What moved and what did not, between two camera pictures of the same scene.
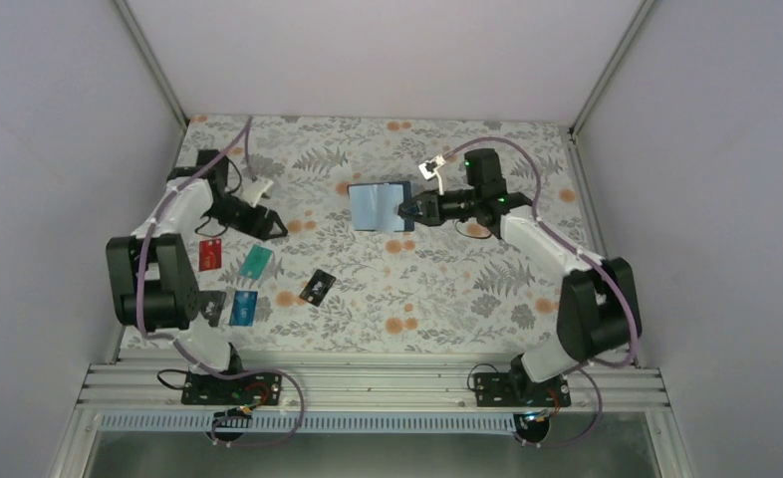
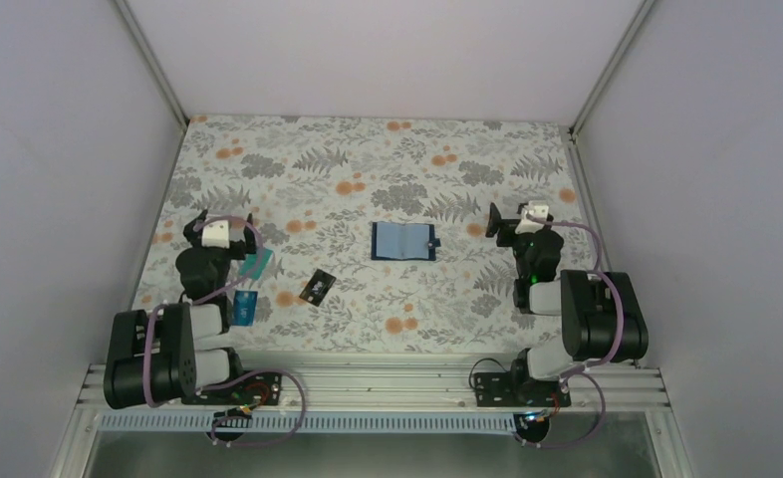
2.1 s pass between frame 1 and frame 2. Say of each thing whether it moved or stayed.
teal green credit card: stayed
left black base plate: stayed
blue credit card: stayed
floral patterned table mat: stayed
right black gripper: moved
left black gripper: moved
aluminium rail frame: stayed
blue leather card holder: moved
